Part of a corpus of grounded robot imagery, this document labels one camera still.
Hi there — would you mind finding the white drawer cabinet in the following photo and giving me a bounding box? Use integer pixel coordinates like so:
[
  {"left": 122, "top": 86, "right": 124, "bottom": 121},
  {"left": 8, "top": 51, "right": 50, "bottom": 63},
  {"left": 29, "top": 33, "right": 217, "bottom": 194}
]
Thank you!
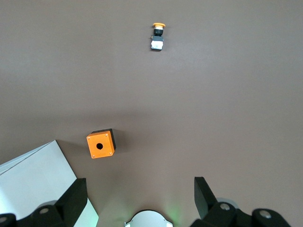
[{"left": 0, "top": 140, "right": 99, "bottom": 227}]

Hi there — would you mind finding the orange mushroom push button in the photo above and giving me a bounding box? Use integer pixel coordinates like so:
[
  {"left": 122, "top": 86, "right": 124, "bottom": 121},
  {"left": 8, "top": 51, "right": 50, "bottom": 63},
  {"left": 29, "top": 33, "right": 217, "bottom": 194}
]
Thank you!
[{"left": 150, "top": 22, "right": 167, "bottom": 51}]

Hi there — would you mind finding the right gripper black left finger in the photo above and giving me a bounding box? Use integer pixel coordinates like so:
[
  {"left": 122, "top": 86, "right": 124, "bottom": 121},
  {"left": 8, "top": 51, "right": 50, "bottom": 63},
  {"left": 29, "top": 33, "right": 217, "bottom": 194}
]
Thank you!
[{"left": 0, "top": 177, "right": 88, "bottom": 227}]

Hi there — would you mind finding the orange button enclosure box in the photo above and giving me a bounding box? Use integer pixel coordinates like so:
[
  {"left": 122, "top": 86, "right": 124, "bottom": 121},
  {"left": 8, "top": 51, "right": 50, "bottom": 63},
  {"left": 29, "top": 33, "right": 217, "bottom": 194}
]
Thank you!
[{"left": 86, "top": 128, "right": 117, "bottom": 160}]

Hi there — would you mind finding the brown table cover sheet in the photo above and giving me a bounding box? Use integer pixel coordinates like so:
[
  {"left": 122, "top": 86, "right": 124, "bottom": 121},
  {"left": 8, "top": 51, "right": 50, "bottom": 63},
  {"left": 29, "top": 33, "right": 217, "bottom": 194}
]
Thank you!
[{"left": 0, "top": 0, "right": 303, "bottom": 227}]

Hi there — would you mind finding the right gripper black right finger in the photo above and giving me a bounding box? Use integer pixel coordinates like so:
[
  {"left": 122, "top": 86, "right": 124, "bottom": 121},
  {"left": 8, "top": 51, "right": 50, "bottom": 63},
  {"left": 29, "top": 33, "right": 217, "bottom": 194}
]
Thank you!
[{"left": 190, "top": 176, "right": 291, "bottom": 227}]

